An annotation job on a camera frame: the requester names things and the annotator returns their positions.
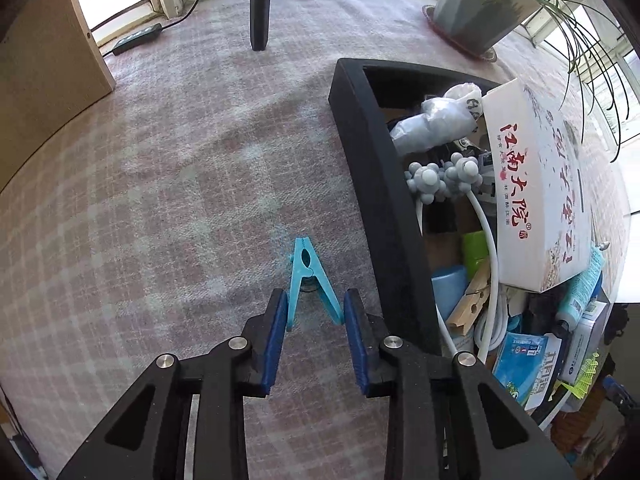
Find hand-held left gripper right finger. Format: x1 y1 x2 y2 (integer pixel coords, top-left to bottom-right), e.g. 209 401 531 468
343 288 577 480

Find pink plaid desktop cloth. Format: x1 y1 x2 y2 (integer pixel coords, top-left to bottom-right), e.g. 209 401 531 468
0 0 631 480

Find white printed tissue box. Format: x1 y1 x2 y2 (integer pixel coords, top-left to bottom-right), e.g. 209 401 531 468
482 78 593 293

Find green grass plant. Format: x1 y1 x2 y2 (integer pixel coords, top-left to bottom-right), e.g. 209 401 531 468
505 0 638 163

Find black tray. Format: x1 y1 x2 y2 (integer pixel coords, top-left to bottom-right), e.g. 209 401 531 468
328 57 621 411

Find white plastic bag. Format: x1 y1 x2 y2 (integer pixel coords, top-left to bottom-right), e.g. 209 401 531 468
389 82 483 155

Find wooden clothespin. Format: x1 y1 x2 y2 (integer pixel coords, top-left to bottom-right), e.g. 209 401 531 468
445 260 493 336

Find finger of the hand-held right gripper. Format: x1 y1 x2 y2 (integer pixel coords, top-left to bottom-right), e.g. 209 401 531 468
602 378 639 415

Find small white and blue box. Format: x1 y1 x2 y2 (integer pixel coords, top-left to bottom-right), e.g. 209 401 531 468
557 300 611 386

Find blue packet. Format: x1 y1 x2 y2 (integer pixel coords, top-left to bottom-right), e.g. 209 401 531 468
492 332 548 406

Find black tripod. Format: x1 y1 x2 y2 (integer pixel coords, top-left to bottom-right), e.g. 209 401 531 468
250 0 307 52

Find blue clothespin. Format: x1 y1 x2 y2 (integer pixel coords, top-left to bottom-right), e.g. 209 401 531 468
286 237 345 331

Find wooden board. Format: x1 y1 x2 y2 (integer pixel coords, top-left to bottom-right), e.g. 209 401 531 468
0 0 116 191

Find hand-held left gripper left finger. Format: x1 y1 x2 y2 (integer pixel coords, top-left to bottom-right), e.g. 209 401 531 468
56 287 290 480

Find black cable with inline controller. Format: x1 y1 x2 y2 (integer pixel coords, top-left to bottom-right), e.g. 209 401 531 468
100 0 226 58

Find brown pot saucer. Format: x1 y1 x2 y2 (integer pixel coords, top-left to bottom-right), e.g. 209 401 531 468
421 4 497 61

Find blue tube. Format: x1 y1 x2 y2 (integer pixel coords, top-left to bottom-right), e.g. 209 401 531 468
555 245 606 326

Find grey and white plant pot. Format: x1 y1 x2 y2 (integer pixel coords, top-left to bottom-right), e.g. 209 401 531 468
432 0 543 53

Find grey ball toy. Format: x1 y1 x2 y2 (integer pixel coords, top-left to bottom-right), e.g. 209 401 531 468
405 152 483 206

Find light blue cap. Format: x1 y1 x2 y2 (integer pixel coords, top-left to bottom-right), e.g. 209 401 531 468
431 265 471 321

